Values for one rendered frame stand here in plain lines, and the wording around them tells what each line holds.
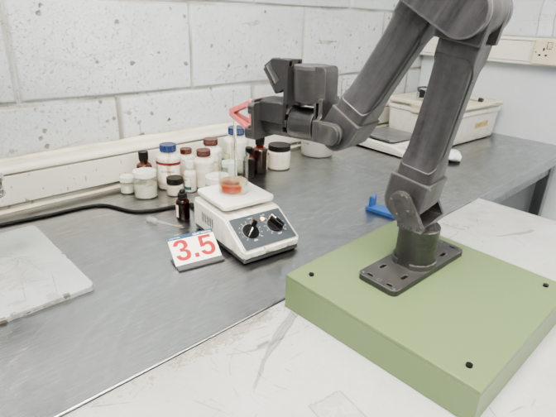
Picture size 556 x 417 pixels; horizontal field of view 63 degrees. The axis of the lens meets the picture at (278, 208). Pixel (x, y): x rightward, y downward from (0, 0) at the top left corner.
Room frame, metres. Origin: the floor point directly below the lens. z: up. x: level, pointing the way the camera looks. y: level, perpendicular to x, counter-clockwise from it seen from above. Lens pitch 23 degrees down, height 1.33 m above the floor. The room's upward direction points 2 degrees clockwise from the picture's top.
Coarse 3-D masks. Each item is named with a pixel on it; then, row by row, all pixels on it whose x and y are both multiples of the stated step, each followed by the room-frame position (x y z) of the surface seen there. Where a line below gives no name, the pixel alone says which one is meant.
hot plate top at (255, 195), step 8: (248, 184) 0.92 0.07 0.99; (200, 192) 0.87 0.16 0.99; (208, 192) 0.87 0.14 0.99; (216, 192) 0.87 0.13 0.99; (248, 192) 0.87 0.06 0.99; (256, 192) 0.88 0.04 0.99; (264, 192) 0.88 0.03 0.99; (208, 200) 0.84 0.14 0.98; (216, 200) 0.82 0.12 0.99; (224, 200) 0.83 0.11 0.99; (232, 200) 0.83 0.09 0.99; (240, 200) 0.83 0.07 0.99; (248, 200) 0.83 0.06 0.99; (256, 200) 0.83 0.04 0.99; (264, 200) 0.84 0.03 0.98; (224, 208) 0.79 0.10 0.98; (232, 208) 0.80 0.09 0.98
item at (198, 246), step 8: (208, 232) 0.79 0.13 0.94; (176, 240) 0.75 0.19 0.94; (184, 240) 0.76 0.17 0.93; (192, 240) 0.76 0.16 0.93; (200, 240) 0.77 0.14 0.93; (208, 240) 0.77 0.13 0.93; (176, 248) 0.74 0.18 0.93; (184, 248) 0.74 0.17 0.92; (192, 248) 0.75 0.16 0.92; (200, 248) 0.75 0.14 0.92; (208, 248) 0.76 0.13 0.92; (216, 248) 0.76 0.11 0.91; (176, 256) 0.72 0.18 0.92; (184, 256) 0.73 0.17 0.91; (192, 256) 0.73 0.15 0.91; (200, 256) 0.74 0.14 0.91
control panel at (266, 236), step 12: (252, 216) 0.81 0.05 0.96; (264, 216) 0.82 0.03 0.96; (276, 216) 0.83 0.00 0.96; (240, 228) 0.77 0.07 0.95; (264, 228) 0.79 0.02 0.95; (288, 228) 0.81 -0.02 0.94; (240, 240) 0.75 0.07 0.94; (252, 240) 0.76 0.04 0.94; (264, 240) 0.76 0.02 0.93; (276, 240) 0.77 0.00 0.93
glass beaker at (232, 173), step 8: (224, 152) 0.90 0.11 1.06; (232, 152) 0.90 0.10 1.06; (240, 152) 0.90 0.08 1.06; (224, 160) 0.85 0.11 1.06; (232, 160) 0.85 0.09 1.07; (240, 160) 0.85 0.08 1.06; (224, 168) 0.85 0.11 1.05; (232, 168) 0.85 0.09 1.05; (240, 168) 0.85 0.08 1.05; (224, 176) 0.85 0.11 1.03; (232, 176) 0.85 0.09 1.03; (240, 176) 0.85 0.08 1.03; (224, 184) 0.85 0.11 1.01; (232, 184) 0.85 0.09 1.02; (240, 184) 0.85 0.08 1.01; (224, 192) 0.85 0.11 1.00; (232, 192) 0.85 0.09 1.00; (240, 192) 0.85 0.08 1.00
